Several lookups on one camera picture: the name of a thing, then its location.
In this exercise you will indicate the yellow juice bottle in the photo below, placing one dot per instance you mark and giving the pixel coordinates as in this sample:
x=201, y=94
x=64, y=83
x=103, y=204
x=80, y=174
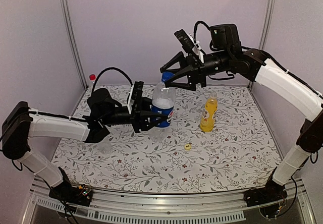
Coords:
x=208, y=117

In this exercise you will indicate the floral patterned table mat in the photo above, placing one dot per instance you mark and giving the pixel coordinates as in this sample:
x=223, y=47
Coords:
x=238, y=153

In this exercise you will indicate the clear empty plastic bottle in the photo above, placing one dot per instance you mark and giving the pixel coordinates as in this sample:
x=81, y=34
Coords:
x=104, y=146

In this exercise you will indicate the right aluminium corner post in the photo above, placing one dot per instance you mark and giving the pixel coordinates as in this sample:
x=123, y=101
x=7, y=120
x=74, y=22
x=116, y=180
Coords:
x=267, y=22

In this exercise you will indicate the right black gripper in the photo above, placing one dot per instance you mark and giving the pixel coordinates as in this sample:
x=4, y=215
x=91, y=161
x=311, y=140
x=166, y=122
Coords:
x=196, y=71

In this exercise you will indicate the blue Pepsi bottle cap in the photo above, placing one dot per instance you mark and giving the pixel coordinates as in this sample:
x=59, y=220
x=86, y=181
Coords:
x=166, y=76

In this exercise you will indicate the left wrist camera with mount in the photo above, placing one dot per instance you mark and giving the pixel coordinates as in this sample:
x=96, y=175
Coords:
x=134, y=96

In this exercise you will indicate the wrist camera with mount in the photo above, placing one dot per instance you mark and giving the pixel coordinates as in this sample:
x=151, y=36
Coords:
x=134, y=96
x=189, y=45

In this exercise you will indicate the aluminium corner post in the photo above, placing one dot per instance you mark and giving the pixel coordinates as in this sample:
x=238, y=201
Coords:
x=72, y=42
x=267, y=22

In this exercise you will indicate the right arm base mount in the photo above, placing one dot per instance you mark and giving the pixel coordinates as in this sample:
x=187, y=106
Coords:
x=271, y=192

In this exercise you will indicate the red-capped clear bottle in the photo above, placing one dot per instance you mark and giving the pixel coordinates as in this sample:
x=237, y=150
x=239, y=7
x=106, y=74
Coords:
x=92, y=78

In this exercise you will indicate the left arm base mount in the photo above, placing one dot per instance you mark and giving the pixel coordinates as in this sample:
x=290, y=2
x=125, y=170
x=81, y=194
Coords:
x=66, y=192

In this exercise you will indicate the aluminium front rail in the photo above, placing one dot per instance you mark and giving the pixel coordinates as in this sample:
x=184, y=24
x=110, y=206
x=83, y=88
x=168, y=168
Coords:
x=111, y=206

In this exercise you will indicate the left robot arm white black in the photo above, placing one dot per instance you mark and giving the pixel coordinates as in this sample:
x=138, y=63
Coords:
x=24, y=123

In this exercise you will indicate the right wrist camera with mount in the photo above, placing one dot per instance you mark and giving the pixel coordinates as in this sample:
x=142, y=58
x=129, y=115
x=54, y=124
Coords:
x=189, y=45

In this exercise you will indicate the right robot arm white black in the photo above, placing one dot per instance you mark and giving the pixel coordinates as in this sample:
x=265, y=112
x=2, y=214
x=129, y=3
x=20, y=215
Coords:
x=228, y=55

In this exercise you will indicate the pale yellow bottle cap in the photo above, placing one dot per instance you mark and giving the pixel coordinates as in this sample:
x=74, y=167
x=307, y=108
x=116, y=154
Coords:
x=187, y=146

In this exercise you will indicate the Pepsi bottle blue label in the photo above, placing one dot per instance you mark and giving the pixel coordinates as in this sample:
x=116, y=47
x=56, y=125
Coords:
x=163, y=101

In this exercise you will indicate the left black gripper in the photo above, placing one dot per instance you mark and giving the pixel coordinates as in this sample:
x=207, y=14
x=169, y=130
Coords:
x=138, y=120

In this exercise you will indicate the left aluminium corner post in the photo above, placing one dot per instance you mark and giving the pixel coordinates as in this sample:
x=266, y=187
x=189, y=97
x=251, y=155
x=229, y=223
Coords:
x=72, y=42

